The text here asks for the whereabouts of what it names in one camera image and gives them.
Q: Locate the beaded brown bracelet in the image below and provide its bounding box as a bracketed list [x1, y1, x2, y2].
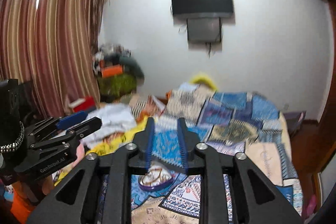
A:
[140, 165, 172, 187]

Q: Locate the red and white box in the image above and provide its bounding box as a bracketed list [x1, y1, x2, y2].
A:
[69, 96, 96, 113]

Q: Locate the striped orange pillow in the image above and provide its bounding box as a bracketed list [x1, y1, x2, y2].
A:
[129, 94, 166, 121]

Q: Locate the white crumpled cloth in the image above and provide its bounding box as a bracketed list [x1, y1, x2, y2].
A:
[82, 103, 137, 149]

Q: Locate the yellow printed cloth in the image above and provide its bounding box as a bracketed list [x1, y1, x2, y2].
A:
[52, 116, 149, 186]

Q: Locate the green patterned cloth stand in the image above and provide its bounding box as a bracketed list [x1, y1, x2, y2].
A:
[97, 73, 137, 101]

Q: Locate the blue patchwork bedspread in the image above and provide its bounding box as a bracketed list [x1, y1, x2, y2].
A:
[99, 82, 305, 224]

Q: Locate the yellow plush item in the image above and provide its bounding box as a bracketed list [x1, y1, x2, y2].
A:
[189, 72, 218, 91]

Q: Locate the orange box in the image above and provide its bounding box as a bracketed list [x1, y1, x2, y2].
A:
[101, 65, 123, 78]

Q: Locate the pile of clothes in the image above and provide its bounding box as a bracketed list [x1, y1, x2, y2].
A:
[92, 44, 145, 80]

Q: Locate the striped red curtain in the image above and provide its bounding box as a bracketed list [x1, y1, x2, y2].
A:
[1, 0, 105, 117]

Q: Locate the small black wall monitor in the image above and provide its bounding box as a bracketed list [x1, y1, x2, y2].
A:
[187, 18, 222, 43]

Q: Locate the black wall television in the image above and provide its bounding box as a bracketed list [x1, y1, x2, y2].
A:
[171, 0, 234, 18]

